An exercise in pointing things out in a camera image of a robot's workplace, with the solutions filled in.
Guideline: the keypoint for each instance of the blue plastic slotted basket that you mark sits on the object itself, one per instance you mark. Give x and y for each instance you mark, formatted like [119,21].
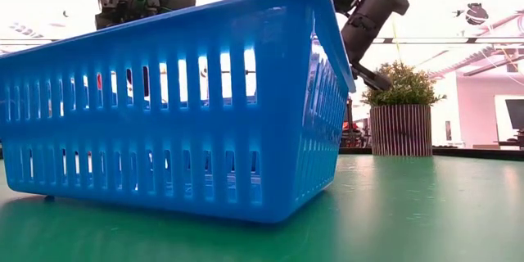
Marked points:
[163,131]

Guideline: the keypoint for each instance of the green artificial bush plant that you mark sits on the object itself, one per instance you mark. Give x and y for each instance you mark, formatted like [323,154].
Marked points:
[409,86]

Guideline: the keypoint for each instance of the striped ribbed plant pot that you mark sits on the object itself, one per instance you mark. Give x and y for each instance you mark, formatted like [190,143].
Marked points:
[401,131]

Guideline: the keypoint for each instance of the black ceiling dome fixture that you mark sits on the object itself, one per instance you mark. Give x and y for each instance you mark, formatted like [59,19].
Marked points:
[477,13]

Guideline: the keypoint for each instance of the dark computer monitor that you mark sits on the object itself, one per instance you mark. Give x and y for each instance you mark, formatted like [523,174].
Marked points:
[516,114]

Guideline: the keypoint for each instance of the horizontal metal frame bar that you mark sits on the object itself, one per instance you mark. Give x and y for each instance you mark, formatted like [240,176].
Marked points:
[430,41]

